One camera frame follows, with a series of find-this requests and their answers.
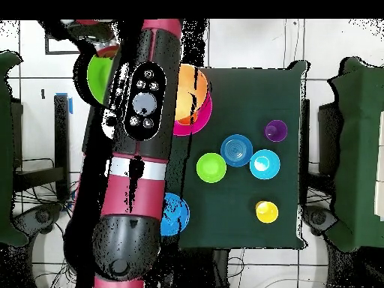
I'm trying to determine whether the yellow cup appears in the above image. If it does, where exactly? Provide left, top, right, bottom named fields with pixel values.
left=255, top=200, right=279, bottom=224

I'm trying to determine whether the large orange bowl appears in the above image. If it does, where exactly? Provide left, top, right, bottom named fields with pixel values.
left=175, top=63, right=209, bottom=122

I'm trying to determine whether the tangle of floor cables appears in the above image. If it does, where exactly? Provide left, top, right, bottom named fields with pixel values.
left=13, top=157, right=79, bottom=288

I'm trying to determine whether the green cloth covered side table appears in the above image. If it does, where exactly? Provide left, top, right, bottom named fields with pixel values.
left=0, top=49, right=29, bottom=248
left=325, top=56, right=384, bottom=254

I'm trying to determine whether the black metal frame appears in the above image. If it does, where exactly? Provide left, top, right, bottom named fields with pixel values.
left=11, top=94, right=71, bottom=202

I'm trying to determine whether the purple cup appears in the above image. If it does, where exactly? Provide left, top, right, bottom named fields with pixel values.
left=264, top=119, right=289, bottom=143

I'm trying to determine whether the dark blue bowl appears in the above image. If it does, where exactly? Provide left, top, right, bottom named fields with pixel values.
left=220, top=133, right=254, bottom=168

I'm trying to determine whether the blue tape strip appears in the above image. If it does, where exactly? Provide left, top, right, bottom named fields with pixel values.
left=55, top=91, right=74, bottom=115

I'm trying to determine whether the large pink bowl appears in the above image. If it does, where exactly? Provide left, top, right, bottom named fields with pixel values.
left=172, top=91, right=213, bottom=137

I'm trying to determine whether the medium blue bowl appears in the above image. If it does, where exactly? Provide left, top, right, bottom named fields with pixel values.
left=160, top=192, right=191, bottom=237

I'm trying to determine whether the dark green tablecloth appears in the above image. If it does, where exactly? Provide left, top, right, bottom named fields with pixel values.
left=170, top=59, right=310, bottom=251

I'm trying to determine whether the large green bowl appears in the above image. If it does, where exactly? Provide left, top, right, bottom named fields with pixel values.
left=86, top=53, right=114, bottom=104

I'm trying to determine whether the small green bowl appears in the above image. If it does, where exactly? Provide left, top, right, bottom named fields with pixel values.
left=196, top=152, right=227, bottom=184

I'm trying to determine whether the dark grey chair base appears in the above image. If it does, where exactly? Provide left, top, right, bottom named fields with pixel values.
left=301, top=205, right=338, bottom=238
left=13, top=203, right=62, bottom=238

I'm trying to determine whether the black square floor frame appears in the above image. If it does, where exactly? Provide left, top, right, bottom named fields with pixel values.
left=43, top=32, right=82, bottom=56

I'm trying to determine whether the small light blue bowl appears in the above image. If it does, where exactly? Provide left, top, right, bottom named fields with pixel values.
left=249, top=148, right=281, bottom=181

